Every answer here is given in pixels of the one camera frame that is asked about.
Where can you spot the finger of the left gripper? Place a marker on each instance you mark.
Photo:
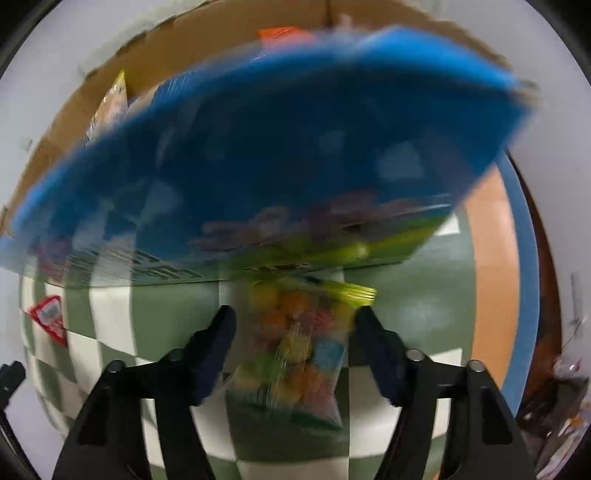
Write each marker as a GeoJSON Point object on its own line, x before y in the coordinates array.
{"type": "Point", "coordinates": [11, 377]}

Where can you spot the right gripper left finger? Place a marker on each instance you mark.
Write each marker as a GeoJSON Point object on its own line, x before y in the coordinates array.
{"type": "Point", "coordinates": [107, 439]}

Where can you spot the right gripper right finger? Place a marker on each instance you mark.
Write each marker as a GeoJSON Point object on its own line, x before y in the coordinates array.
{"type": "Point", "coordinates": [483, 440]}

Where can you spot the red small snack packet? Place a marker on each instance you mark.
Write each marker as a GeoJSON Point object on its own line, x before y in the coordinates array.
{"type": "Point", "coordinates": [48, 315]}

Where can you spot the colourful candy ball bag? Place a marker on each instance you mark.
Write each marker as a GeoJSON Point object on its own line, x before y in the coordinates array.
{"type": "Point", "coordinates": [299, 332]}

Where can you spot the yellow egg cake bag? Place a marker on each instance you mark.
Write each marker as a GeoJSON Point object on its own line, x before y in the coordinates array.
{"type": "Point", "coordinates": [110, 111]}

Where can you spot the orange chip bag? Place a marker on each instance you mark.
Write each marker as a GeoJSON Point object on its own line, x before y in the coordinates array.
{"type": "Point", "coordinates": [286, 36]}

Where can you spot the blue bed sheet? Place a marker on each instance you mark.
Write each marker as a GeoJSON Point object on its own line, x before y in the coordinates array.
{"type": "Point", "coordinates": [529, 287]}

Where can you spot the green white checkered blanket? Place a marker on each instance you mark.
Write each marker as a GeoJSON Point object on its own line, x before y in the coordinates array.
{"type": "Point", "coordinates": [456, 298]}

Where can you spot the cardboard milk box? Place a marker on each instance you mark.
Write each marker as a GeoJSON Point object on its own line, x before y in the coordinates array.
{"type": "Point", "coordinates": [235, 159]}

